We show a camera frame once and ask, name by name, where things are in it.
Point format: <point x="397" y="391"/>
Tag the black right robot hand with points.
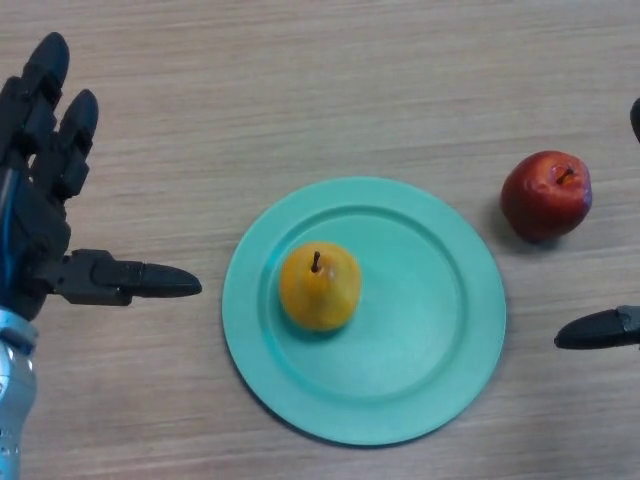
<point x="600" y="330"/>

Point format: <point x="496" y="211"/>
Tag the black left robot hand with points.
<point x="35" y="215"/>

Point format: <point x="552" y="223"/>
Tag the yellow pear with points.
<point x="320" y="287"/>

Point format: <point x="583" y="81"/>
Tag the green round plate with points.
<point x="400" y="320"/>

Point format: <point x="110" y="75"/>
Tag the red apple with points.
<point x="546" y="196"/>

